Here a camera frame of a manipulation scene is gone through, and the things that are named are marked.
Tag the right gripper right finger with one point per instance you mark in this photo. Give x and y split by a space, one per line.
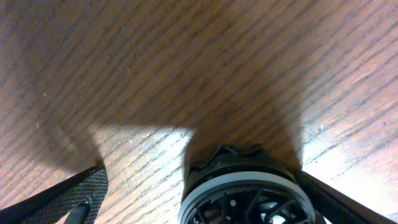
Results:
334 205

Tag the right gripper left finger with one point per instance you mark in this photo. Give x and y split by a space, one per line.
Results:
77 199

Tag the black round spinner toy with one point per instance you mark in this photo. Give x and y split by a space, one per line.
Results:
243 186

